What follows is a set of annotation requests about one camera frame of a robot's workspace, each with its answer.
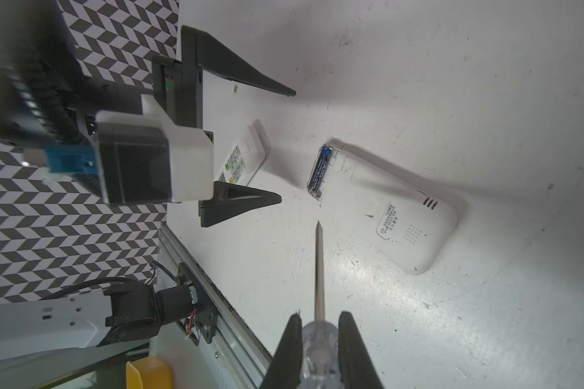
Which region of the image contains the yellow plastic bin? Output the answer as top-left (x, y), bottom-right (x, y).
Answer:
top-left (126, 356), bottom-right (174, 389)

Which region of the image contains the battery in remote compartment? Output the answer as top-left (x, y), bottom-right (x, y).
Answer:
top-left (307, 144), bottom-right (334, 195)

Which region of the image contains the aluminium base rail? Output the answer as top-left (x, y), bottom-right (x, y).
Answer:
top-left (150, 225), bottom-right (271, 388)

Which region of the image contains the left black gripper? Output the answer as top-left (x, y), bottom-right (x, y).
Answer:
top-left (151, 25), bottom-right (296, 228)

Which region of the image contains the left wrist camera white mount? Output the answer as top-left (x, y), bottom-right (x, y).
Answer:
top-left (43, 94), bottom-right (215, 205)

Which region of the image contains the white remote with barcode label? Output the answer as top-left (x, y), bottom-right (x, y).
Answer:
top-left (214, 125), bottom-right (266, 186)

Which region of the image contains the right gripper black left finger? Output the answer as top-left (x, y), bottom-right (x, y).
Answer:
top-left (261, 314), bottom-right (303, 389)

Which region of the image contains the white remote with back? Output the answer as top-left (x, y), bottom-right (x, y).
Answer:
top-left (308, 143), bottom-right (457, 276)

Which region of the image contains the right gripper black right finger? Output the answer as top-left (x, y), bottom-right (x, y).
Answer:
top-left (338, 311), bottom-right (384, 389)

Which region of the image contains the clear handle screwdriver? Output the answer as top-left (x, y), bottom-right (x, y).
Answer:
top-left (298, 222), bottom-right (343, 389)

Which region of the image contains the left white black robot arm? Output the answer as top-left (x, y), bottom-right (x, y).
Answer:
top-left (0, 1), bottom-right (295, 361)

